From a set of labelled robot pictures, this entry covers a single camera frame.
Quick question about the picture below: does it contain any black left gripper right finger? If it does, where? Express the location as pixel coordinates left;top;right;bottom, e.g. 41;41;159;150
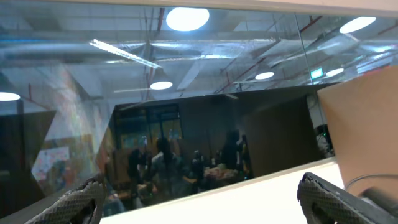
297;172;397;224

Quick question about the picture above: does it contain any brown cardboard side panel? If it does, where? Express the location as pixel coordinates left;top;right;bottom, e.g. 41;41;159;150
318;65;397;197

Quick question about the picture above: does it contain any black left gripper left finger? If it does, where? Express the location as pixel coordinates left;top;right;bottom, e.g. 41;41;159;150
25;173;106;224

